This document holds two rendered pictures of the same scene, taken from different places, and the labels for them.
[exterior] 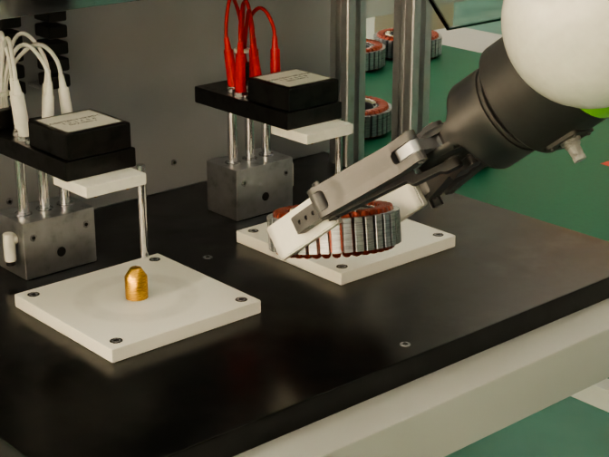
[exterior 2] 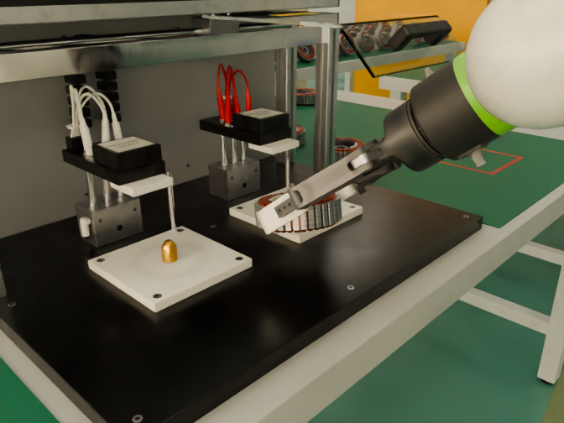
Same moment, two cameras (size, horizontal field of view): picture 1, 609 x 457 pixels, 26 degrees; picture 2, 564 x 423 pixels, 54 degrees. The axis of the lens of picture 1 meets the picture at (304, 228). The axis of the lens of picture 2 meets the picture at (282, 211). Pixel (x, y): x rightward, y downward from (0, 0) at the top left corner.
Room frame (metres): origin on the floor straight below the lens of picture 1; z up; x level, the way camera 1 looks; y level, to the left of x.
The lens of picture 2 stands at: (0.39, 0.05, 1.12)
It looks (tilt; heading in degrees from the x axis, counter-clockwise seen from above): 23 degrees down; 355
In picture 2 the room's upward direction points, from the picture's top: straight up
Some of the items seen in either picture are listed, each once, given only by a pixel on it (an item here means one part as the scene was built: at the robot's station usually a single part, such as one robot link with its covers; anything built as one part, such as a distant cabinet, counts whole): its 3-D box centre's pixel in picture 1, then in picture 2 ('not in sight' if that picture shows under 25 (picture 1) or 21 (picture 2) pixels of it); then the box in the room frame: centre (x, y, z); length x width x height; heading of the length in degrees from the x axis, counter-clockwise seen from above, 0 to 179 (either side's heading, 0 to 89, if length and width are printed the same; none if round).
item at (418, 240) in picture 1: (345, 238); (295, 211); (1.19, -0.04, 0.78); 0.15 x 0.15 x 0.01; 41
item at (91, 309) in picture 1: (137, 303); (170, 263); (1.03, 0.14, 0.78); 0.15 x 0.15 x 0.01; 41
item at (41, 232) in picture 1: (46, 236); (109, 217); (1.14, 0.24, 0.80); 0.08 x 0.05 x 0.06; 131
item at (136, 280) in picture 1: (136, 282); (169, 249); (1.03, 0.14, 0.80); 0.02 x 0.02 x 0.03
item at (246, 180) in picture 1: (250, 182); (234, 177); (1.30, 0.06, 0.80); 0.08 x 0.05 x 0.06; 131
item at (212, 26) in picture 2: not in sight; (216, 25); (1.32, 0.08, 1.05); 0.06 x 0.04 x 0.04; 131
